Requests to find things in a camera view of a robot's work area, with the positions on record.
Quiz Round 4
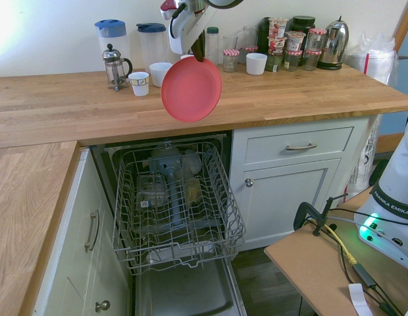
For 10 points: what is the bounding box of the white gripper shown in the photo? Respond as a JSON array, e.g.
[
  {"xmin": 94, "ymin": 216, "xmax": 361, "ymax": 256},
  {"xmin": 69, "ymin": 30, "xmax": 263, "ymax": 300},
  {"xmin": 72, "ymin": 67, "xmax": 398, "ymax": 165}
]
[{"xmin": 168, "ymin": 9, "xmax": 212, "ymax": 63}]

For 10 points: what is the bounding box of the red plate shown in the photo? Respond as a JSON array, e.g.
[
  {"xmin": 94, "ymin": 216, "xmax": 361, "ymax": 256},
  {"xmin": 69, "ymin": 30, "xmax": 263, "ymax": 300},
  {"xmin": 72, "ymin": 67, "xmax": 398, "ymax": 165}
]
[{"xmin": 160, "ymin": 56, "xmax": 222, "ymax": 123}]

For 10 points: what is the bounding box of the stainless dishwasher body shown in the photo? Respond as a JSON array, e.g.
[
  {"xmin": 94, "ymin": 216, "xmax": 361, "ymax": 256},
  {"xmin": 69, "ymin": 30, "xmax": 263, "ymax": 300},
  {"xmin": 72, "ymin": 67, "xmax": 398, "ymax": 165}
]
[{"xmin": 88, "ymin": 130, "xmax": 234, "ymax": 287}]

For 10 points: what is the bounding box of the stainless dishwasher door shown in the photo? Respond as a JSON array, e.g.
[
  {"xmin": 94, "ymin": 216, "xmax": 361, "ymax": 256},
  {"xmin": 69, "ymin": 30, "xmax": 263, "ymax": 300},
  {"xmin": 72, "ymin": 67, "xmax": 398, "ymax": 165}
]
[{"xmin": 134, "ymin": 255, "xmax": 247, "ymax": 316}]

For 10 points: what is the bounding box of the green capped clear bottle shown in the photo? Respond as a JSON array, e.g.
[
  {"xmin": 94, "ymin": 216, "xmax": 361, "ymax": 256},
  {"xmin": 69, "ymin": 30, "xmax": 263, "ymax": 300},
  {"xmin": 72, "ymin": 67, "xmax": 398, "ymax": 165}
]
[{"xmin": 205, "ymin": 26, "xmax": 220, "ymax": 66}]

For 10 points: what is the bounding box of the clear drinking glass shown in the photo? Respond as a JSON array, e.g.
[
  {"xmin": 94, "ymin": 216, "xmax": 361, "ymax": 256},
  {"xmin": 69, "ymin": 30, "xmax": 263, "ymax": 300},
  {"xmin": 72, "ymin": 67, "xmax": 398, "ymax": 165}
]
[{"xmin": 222, "ymin": 34, "xmax": 239, "ymax": 53}]

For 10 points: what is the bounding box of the checkered lid jam jar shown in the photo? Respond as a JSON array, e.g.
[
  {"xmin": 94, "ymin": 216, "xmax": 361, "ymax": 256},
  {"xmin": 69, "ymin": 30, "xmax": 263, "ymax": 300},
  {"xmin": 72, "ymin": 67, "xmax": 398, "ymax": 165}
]
[
  {"xmin": 222, "ymin": 48, "xmax": 240, "ymax": 73},
  {"xmin": 283, "ymin": 49, "xmax": 303, "ymax": 72},
  {"xmin": 302, "ymin": 49, "xmax": 322, "ymax": 72},
  {"xmin": 238, "ymin": 45, "xmax": 259, "ymax": 65}
]

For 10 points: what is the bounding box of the dark blue lidded pitcher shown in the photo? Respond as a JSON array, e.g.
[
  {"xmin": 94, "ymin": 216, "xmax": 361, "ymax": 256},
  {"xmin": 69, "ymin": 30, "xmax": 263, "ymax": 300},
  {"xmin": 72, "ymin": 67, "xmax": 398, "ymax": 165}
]
[{"xmin": 136, "ymin": 22, "xmax": 171, "ymax": 72}]

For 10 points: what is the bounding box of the wide white cup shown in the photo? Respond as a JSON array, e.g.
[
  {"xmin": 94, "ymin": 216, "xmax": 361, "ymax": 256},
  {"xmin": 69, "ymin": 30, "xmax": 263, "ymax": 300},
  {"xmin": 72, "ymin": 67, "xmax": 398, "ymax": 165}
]
[{"xmin": 149, "ymin": 61, "xmax": 174, "ymax": 88}]

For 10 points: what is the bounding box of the tall clear glass jar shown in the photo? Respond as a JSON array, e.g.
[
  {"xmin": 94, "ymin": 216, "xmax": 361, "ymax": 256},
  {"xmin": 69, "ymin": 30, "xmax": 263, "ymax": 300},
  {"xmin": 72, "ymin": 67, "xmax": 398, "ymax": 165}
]
[{"xmin": 242, "ymin": 25, "xmax": 259, "ymax": 49}]

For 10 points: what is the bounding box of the white ceramic cup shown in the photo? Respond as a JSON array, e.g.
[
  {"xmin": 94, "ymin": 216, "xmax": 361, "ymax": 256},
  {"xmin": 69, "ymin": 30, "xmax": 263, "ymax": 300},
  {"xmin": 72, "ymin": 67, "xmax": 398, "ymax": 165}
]
[{"xmin": 245, "ymin": 52, "xmax": 268, "ymax": 76}]

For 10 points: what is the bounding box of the black tall container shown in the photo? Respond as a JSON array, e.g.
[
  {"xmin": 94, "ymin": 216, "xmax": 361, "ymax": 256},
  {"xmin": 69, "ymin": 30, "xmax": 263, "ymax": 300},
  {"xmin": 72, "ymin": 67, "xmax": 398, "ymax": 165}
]
[{"xmin": 258, "ymin": 16, "xmax": 271, "ymax": 53}]

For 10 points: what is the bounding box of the patterned paper cup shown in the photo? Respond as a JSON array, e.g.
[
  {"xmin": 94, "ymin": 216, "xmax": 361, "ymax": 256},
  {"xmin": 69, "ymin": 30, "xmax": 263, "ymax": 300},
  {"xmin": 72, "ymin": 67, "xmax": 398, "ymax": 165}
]
[{"xmin": 128, "ymin": 71, "xmax": 149, "ymax": 97}]

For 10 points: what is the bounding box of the green jar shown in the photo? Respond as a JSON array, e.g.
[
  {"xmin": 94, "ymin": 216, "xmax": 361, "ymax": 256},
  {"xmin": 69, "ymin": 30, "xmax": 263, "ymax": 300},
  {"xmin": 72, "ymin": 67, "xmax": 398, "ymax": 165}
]
[{"xmin": 265, "ymin": 53, "xmax": 284, "ymax": 72}]

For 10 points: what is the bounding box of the red white yogurt pot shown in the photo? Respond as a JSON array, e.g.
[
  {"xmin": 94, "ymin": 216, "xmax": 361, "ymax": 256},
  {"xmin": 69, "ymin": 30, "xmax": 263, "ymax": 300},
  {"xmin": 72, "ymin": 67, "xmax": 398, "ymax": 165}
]
[
  {"xmin": 268, "ymin": 17, "xmax": 289, "ymax": 39},
  {"xmin": 267, "ymin": 36, "xmax": 288, "ymax": 55}
]

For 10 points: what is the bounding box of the light blue lidded pitcher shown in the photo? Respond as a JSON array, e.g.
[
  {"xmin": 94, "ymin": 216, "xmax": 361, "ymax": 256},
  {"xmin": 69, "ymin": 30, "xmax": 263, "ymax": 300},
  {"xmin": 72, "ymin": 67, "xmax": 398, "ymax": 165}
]
[{"xmin": 94, "ymin": 18, "xmax": 130, "ymax": 72}]

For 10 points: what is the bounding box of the glass french press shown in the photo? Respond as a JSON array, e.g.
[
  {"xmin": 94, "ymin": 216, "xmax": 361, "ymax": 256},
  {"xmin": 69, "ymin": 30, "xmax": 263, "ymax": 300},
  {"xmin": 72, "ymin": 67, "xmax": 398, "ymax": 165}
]
[{"xmin": 101, "ymin": 43, "xmax": 134, "ymax": 92}]

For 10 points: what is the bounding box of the grey white yogurt pot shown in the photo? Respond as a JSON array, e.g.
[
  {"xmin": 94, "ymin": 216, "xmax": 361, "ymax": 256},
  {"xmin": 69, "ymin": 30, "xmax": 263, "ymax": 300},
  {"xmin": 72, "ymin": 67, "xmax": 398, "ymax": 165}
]
[{"xmin": 285, "ymin": 30, "xmax": 307, "ymax": 53}]

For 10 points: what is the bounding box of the black lidded tub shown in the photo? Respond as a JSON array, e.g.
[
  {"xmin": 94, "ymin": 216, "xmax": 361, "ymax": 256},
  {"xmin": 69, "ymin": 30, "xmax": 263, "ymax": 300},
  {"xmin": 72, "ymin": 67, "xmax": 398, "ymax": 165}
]
[{"xmin": 287, "ymin": 15, "xmax": 317, "ymax": 34}]

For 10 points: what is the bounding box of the clear upturned glass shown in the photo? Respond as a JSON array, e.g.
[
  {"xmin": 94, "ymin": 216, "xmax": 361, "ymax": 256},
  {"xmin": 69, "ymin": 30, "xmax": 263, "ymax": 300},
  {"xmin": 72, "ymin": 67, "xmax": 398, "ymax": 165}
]
[{"xmin": 150, "ymin": 144, "xmax": 181, "ymax": 159}]

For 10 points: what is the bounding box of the white bowl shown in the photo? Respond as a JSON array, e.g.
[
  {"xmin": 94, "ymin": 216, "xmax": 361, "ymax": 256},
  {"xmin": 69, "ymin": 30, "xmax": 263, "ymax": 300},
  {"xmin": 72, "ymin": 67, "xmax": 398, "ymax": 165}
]
[{"xmin": 181, "ymin": 149, "xmax": 203, "ymax": 174}]

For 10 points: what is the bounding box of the cream base cabinet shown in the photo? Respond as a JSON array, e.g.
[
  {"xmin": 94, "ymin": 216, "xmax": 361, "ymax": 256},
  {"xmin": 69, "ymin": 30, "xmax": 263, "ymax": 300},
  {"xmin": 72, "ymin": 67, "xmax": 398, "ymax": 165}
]
[{"xmin": 229, "ymin": 117, "xmax": 372, "ymax": 253}]

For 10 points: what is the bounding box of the large checkered lid jar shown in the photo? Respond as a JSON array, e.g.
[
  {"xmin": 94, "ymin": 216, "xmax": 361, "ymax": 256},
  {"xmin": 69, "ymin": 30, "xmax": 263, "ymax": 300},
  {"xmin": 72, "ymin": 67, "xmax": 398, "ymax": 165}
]
[{"xmin": 305, "ymin": 28, "xmax": 328, "ymax": 53}]

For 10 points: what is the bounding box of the cream cabinet drawer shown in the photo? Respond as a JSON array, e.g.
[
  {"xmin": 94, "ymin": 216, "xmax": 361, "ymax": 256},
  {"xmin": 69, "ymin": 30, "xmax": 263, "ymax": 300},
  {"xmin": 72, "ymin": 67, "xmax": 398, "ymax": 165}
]
[{"xmin": 245, "ymin": 126, "xmax": 355, "ymax": 165}]

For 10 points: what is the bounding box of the stainless steel kettle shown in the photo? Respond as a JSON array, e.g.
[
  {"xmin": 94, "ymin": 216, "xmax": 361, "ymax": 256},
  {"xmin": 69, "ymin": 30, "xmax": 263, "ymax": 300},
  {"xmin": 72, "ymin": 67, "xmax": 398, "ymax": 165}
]
[{"xmin": 317, "ymin": 15, "xmax": 350, "ymax": 70}]

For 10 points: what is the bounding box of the yellow plastic cup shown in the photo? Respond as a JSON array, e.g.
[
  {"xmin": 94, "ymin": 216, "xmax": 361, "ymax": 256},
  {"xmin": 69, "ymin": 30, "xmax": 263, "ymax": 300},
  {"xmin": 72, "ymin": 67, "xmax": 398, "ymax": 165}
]
[{"xmin": 185, "ymin": 177, "xmax": 201, "ymax": 202}]

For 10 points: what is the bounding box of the clear glass container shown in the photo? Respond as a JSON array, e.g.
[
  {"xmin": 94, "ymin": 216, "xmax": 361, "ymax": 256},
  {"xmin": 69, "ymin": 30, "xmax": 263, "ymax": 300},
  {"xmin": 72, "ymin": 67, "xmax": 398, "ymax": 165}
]
[{"xmin": 136, "ymin": 174, "xmax": 168, "ymax": 209}]

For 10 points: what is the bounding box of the cream cupboard door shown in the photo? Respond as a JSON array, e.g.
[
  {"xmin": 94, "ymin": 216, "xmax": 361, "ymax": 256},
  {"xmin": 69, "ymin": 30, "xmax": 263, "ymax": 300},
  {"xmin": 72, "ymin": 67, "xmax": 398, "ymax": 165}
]
[{"xmin": 242, "ymin": 158, "xmax": 342, "ymax": 243}]

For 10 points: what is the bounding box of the clear plastic bag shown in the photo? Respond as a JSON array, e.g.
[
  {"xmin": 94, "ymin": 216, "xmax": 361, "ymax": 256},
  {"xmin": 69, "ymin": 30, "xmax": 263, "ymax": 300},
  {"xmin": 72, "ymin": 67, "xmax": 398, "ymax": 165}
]
[{"xmin": 342, "ymin": 31, "xmax": 398, "ymax": 87}]

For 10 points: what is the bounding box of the black screw clamp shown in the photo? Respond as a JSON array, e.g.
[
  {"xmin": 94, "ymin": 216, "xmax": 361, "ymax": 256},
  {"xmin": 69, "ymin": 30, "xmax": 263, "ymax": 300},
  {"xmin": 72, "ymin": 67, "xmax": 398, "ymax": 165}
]
[{"xmin": 294, "ymin": 193, "xmax": 349, "ymax": 237}]

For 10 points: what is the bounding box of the white printed sack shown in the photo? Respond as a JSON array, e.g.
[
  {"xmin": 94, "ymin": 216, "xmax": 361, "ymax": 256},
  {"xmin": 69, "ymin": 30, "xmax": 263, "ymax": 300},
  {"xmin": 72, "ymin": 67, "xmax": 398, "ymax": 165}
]
[{"xmin": 347, "ymin": 114, "xmax": 382, "ymax": 198}]

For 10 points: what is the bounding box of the blue door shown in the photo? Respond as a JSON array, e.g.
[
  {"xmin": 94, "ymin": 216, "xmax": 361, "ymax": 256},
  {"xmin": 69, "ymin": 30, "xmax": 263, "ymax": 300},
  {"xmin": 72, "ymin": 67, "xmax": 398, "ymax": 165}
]
[{"xmin": 378, "ymin": 19, "xmax": 408, "ymax": 136}]

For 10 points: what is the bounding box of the brown mounting board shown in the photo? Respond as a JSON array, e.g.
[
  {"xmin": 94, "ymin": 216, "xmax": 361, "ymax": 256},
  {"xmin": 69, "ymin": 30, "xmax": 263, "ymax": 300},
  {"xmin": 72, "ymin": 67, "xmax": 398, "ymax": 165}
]
[{"xmin": 263, "ymin": 187, "xmax": 408, "ymax": 316}]

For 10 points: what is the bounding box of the cream corner cabinet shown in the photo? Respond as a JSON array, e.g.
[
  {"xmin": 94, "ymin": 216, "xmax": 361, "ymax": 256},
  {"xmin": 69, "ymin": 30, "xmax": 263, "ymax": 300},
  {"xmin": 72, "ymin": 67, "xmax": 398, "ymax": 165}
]
[{"xmin": 32, "ymin": 147, "xmax": 132, "ymax": 316}]

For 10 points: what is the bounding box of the white tape strip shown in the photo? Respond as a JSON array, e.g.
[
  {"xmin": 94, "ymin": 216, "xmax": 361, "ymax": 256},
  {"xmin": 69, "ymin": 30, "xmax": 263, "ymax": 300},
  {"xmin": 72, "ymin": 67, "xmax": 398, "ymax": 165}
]
[{"xmin": 347, "ymin": 282, "xmax": 374, "ymax": 316}]

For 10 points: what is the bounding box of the metal drawer bar handle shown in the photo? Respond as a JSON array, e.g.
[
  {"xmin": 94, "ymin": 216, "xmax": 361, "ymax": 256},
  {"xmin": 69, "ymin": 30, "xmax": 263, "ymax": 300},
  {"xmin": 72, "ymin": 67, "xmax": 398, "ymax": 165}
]
[{"xmin": 286, "ymin": 142, "xmax": 318, "ymax": 151}]

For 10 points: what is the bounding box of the grey wire dishwasher rack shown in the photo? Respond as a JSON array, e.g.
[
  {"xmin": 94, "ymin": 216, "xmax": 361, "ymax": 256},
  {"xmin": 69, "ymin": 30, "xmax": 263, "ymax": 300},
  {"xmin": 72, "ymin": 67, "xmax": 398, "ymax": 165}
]
[
  {"xmin": 126, "ymin": 242, "xmax": 240, "ymax": 277},
  {"xmin": 111, "ymin": 140, "xmax": 247, "ymax": 268}
]

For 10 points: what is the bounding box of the metal cabinet bar handle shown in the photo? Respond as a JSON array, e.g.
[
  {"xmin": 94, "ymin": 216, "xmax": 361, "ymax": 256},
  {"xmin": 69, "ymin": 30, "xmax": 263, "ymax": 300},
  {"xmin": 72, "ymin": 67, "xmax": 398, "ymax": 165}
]
[{"xmin": 84, "ymin": 210, "xmax": 100, "ymax": 253}]

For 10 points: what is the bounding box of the thin black cable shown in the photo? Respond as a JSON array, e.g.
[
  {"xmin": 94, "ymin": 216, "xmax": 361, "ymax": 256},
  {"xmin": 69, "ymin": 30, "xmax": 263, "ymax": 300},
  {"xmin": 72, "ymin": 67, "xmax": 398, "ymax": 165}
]
[{"xmin": 322, "ymin": 206, "xmax": 408, "ymax": 228}]

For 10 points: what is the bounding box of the grey wire lower dishwasher rack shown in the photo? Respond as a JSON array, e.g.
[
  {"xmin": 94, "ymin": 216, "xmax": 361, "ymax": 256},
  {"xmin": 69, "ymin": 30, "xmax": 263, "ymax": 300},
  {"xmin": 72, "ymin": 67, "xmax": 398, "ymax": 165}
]
[{"xmin": 126, "ymin": 242, "xmax": 240, "ymax": 277}]

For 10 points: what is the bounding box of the grey cable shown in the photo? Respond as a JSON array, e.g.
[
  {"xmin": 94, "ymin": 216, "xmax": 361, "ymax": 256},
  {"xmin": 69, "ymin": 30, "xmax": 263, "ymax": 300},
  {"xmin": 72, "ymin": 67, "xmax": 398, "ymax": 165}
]
[{"xmin": 328, "ymin": 215, "xmax": 366, "ymax": 226}]

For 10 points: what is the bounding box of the yellow cable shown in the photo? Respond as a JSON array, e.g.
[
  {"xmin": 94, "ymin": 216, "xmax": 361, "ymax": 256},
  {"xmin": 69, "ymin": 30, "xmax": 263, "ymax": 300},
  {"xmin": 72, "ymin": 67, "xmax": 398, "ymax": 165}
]
[{"xmin": 324, "ymin": 223, "xmax": 359, "ymax": 266}]

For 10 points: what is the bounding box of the black cable with adapter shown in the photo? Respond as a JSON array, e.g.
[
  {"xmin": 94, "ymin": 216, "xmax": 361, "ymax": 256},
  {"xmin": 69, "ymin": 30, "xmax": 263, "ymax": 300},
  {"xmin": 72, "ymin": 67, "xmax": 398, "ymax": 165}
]
[{"xmin": 351, "ymin": 263, "xmax": 402, "ymax": 316}]

